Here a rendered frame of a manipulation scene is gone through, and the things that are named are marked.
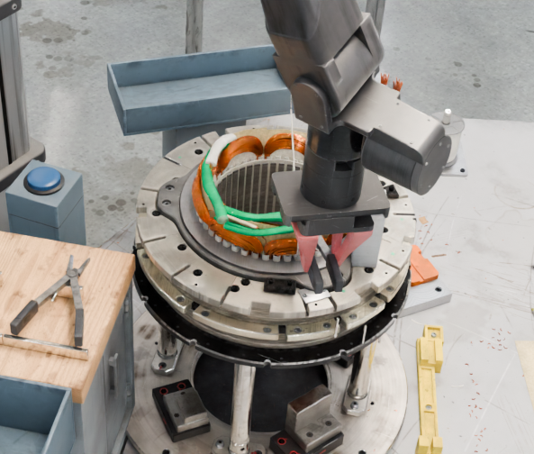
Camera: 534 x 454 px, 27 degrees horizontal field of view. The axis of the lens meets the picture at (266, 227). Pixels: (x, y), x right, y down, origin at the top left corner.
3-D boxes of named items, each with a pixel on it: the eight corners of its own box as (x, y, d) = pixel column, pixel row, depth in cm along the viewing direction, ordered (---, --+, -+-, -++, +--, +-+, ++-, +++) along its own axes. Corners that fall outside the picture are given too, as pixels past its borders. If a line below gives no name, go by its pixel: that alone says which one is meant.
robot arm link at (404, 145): (346, 7, 96) (287, 76, 93) (464, 59, 91) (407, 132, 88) (355, 96, 106) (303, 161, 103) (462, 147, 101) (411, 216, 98)
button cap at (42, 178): (66, 176, 140) (65, 169, 140) (50, 195, 137) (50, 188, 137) (37, 167, 141) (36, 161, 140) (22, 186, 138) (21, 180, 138)
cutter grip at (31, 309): (16, 336, 115) (15, 326, 114) (10, 333, 115) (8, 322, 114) (39, 311, 117) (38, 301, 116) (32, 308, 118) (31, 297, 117)
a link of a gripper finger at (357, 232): (365, 286, 111) (377, 214, 105) (294, 294, 110) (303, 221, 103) (347, 240, 116) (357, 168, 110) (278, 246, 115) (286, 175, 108)
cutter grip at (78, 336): (83, 347, 114) (82, 336, 113) (75, 347, 114) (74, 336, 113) (84, 318, 117) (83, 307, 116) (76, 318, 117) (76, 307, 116)
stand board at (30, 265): (83, 404, 114) (82, 389, 112) (-97, 371, 115) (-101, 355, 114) (136, 268, 128) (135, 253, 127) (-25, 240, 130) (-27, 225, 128)
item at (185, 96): (267, 195, 179) (280, 42, 160) (287, 240, 172) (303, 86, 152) (113, 218, 173) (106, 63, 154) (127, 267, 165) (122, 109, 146)
